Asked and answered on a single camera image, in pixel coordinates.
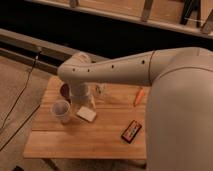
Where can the clear glass bottle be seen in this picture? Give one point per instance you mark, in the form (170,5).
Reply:
(100,91)

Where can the orange carrot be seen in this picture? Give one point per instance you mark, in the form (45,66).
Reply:
(138,97)

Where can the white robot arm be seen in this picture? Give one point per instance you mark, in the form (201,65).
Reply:
(179,110)

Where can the black red snack box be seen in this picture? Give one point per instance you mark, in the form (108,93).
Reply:
(131,131)

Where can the dark red bowl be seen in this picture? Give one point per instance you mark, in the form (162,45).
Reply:
(64,91)

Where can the wooden table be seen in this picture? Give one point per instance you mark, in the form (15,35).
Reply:
(79,139)

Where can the white ceramic cup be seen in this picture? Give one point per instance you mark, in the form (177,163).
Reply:
(60,109)

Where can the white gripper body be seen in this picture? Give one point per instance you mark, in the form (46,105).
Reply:
(80,95)

